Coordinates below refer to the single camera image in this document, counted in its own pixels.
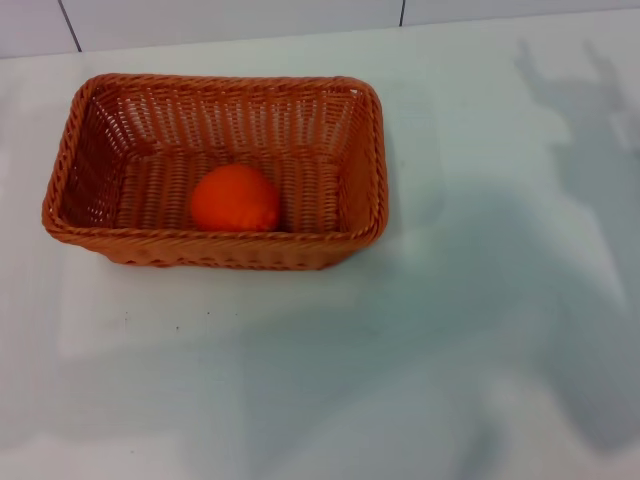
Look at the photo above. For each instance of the orange woven plastic basket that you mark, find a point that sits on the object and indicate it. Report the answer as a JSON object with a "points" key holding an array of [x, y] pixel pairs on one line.
{"points": [[320, 200]]}

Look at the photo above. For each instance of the orange toy pear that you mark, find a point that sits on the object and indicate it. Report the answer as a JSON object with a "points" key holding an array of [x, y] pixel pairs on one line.
{"points": [[235, 200]]}

